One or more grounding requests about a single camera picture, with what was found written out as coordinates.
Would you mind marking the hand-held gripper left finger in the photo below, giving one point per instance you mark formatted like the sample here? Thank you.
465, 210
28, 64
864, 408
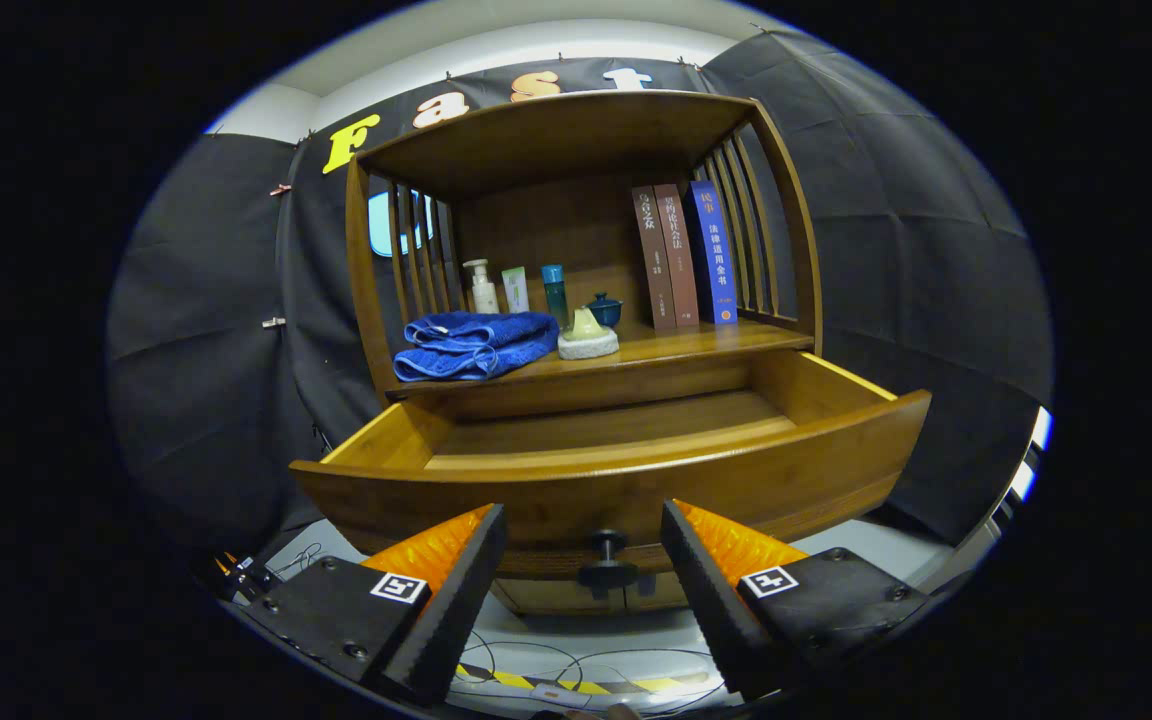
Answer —
456, 600

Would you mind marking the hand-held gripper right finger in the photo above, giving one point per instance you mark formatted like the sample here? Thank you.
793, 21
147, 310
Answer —
711, 600

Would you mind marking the wooden drawer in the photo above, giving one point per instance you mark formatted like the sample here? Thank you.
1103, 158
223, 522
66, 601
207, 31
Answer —
736, 480

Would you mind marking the green white scrub brush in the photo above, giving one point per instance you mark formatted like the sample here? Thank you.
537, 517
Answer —
588, 335

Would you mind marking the wooden cabinet door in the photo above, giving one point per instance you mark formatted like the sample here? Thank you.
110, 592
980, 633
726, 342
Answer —
656, 592
546, 597

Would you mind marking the wooden countertop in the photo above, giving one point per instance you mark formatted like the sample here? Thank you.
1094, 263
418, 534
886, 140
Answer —
666, 348

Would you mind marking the wooden cabinet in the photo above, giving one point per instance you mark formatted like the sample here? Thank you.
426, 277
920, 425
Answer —
556, 130

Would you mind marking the yellow black floor tape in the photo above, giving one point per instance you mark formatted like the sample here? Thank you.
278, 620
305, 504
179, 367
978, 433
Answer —
586, 687

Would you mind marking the blue folded towel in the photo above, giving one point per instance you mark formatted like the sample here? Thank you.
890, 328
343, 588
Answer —
476, 345

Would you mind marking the dark blue lidded cup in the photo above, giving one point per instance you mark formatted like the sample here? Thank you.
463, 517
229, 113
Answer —
606, 310

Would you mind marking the white pump bottle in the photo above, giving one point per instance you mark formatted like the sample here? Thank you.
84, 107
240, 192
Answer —
483, 292

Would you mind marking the white green tube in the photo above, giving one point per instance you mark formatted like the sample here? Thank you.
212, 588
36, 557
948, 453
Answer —
515, 290

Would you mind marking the teal bottle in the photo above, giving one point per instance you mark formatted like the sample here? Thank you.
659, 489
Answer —
554, 290

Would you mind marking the reddish brown book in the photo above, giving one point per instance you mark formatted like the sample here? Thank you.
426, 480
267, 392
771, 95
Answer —
678, 260

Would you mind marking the blue book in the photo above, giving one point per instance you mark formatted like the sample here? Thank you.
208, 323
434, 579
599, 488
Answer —
716, 255

